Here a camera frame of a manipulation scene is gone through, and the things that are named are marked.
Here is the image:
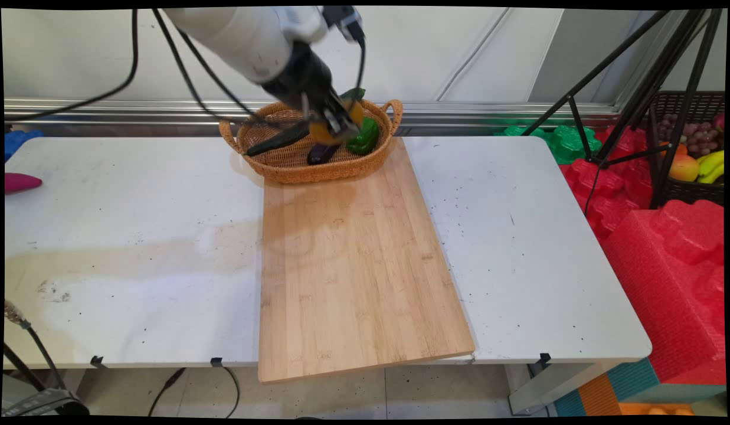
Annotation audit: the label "thick black cable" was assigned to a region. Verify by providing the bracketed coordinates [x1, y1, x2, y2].
[4, 342, 49, 393]

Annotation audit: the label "wooden cutting board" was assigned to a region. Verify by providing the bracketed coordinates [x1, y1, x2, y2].
[257, 137, 476, 384]

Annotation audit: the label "black strap device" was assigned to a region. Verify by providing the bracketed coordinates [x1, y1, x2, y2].
[5, 388, 90, 417]

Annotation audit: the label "purple toy grapes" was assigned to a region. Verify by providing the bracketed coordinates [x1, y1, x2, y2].
[655, 113, 722, 158]

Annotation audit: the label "dark green toy cucumber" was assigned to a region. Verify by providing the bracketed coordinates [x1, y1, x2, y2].
[245, 87, 366, 158]

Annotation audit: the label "blue foam piece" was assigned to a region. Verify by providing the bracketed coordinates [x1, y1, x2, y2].
[4, 129, 44, 162]

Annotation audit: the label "brown toy potato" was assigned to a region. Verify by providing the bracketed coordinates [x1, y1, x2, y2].
[309, 99, 366, 146]

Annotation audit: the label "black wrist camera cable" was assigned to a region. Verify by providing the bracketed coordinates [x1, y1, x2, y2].
[151, 8, 366, 129]

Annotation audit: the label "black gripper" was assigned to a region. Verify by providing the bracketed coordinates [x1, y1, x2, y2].
[261, 41, 362, 140]

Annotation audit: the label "green foam mat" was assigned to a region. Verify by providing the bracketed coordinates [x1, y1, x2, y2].
[493, 123, 603, 165]

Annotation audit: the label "black cable under table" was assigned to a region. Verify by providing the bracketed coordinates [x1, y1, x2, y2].
[148, 360, 243, 419]

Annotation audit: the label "grey table leg bracket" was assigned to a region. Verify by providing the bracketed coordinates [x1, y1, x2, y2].
[506, 360, 628, 416]

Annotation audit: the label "large red foam mat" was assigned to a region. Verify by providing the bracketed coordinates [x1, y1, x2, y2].
[600, 199, 726, 385]

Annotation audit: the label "orange-red toy peach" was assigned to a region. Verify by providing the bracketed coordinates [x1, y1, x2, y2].
[669, 155, 700, 182]

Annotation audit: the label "black plastic crate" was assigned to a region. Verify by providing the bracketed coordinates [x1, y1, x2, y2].
[647, 90, 725, 207]

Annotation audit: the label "black tripod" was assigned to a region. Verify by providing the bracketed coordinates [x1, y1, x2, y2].
[521, 8, 724, 210]

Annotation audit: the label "woven wicker basket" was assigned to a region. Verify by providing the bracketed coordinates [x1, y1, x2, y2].
[218, 97, 404, 184]

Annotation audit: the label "long black arm cable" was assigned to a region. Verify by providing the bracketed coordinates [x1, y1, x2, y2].
[4, 8, 140, 123]

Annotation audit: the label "green toy bell pepper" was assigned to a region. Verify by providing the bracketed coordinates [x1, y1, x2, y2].
[346, 116, 381, 156]

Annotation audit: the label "black cable with metal connector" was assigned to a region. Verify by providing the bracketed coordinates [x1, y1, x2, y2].
[4, 299, 69, 397]

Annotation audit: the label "aluminium wall rail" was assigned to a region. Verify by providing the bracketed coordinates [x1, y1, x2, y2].
[4, 98, 620, 138]

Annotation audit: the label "purple toy eggplant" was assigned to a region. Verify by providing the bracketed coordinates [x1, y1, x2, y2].
[306, 142, 342, 166]

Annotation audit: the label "yellow toy bananas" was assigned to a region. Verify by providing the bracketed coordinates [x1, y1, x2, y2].
[696, 149, 725, 185]

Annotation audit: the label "magenta toy vegetable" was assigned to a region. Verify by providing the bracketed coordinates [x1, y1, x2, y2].
[4, 172, 43, 195]

